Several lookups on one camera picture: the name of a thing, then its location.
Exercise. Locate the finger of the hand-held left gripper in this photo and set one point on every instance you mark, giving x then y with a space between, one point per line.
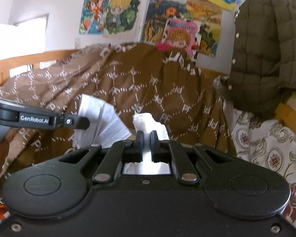
74 122

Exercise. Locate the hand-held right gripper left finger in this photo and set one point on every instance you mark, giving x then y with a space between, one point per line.
139 142

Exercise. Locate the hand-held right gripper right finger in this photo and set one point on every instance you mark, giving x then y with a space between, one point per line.
153 142

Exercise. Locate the white sock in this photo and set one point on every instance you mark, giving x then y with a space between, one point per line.
144 122

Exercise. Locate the white cloth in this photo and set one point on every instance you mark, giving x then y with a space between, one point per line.
106 126

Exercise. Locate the brown patterned quilt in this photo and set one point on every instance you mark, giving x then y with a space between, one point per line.
138 79

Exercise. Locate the bright window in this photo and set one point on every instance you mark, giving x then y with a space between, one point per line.
17 37

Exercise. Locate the floral bed sheet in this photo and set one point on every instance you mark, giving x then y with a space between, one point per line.
261 143

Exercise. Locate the olive puffer jacket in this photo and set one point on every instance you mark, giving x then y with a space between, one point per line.
266 54

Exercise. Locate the wooden bed frame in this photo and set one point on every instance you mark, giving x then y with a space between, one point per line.
27 59

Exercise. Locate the group of cartoon wall drawings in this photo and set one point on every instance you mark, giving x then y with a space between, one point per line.
162 17

